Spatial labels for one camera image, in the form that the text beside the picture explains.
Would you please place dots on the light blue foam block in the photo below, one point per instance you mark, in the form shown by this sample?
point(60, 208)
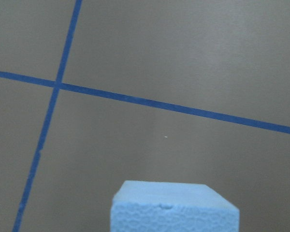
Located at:
point(143, 206)

